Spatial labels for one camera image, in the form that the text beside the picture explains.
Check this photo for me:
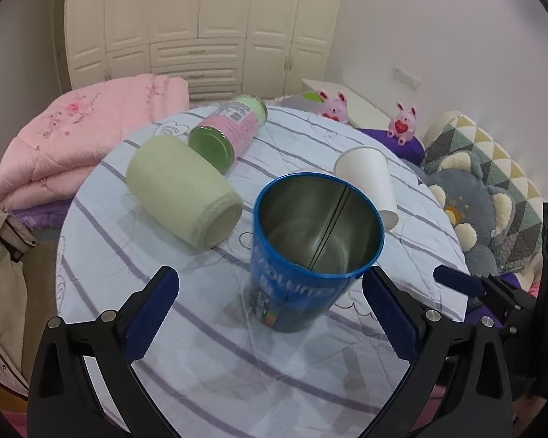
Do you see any grey printed cushion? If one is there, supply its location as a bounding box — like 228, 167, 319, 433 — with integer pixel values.
269, 92, 330, 115

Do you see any white paper cup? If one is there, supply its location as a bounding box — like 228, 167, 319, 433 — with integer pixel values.
333, 146, 400, 231

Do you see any triangle patterned quilt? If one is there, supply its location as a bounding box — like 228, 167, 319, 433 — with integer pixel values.
422, 111, 545, 275

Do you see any light green yarn roll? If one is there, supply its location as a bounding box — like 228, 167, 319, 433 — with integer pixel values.
126, 137, 244, 251

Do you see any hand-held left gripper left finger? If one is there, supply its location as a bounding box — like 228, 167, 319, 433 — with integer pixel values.
27, 265, 180, 438

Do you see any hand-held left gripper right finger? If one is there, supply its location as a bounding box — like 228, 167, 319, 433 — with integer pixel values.
363, 265, 515, 438

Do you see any pink folded quilt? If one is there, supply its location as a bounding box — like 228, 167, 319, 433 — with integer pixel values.
0, 73, 191, 213

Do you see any grey plush flower cushion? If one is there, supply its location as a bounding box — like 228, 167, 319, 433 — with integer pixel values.
422, 150, 516, 275

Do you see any cream wardrobe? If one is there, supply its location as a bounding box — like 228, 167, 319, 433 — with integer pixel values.
64, 0, 349, 101

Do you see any blue metal can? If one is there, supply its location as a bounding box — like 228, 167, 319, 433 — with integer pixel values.
250, 172, 385, 333

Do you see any pink plush pig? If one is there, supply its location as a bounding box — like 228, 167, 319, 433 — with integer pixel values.
387, 101, 418, 146
317, 89, 351, 124

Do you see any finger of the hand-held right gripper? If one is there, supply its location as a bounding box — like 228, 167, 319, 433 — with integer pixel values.
432, 265, 536, 335

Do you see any white bedside shelf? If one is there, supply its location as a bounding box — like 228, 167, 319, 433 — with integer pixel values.
301, 78, 394, 129

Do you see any striped white tablecloth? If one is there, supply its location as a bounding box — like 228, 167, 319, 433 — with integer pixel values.
55, 105, 472, 438

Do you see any beige jacket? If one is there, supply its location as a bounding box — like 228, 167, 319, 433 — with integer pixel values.
0, 189, 58, 399

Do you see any pink jar with green lid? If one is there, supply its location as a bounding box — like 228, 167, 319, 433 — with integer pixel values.
188, 94, 269, 174

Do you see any white wall socket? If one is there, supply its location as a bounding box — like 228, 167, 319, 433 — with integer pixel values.
393, 67, 422, 89

